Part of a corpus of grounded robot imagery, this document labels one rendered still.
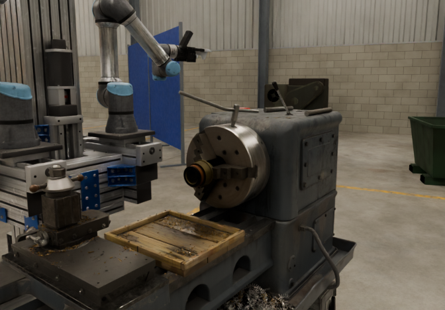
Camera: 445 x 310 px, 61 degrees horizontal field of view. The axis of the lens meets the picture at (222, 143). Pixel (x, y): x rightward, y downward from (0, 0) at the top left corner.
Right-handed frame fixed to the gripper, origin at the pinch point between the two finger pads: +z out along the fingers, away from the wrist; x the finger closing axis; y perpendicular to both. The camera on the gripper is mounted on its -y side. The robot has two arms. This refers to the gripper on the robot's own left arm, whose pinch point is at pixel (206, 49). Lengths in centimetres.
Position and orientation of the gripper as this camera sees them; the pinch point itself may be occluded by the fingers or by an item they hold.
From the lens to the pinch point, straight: 222.5
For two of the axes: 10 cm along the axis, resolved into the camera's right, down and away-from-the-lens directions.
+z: 8.2, -0.9, 5.6
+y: -0.8, 9.6, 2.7
